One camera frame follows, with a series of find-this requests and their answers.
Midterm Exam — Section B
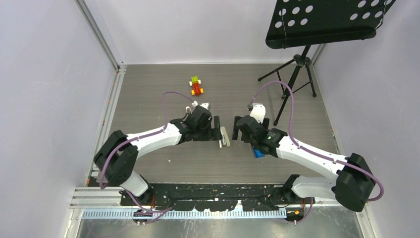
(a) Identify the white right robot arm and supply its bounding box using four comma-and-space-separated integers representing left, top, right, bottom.
232, 115, 377, 212

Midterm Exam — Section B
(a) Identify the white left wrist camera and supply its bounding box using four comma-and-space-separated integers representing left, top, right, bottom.
191, 101, 211, 115

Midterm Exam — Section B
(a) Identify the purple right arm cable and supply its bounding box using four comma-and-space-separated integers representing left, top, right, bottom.
248, 80, 384, 225

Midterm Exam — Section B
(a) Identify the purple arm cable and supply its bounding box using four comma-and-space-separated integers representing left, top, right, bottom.
99, 91, 198, 225
248, 80, 384, 225

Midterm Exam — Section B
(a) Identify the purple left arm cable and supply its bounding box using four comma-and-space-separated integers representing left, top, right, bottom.
99, 91, 198, 225

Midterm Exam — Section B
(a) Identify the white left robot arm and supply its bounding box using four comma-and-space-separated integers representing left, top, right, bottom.
93, 104, 222, 205

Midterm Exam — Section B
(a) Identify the blue green white brick block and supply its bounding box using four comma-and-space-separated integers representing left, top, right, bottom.
253, 148, 265, 159

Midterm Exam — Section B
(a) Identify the red green toy brick car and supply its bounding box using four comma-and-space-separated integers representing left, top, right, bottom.
189, 76, 204, 96

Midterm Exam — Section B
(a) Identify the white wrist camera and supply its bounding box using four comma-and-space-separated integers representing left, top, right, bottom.
191, 101, 211, 115
248, 103, 266, 124

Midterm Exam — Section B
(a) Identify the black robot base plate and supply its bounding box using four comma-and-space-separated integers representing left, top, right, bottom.
120, 183, 315, 212

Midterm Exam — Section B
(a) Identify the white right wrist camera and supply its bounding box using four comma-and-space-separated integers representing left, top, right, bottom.
248, 103, 266, 124

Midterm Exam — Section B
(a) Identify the black music stand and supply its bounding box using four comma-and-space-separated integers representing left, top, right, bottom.
257, 0, 397, 126

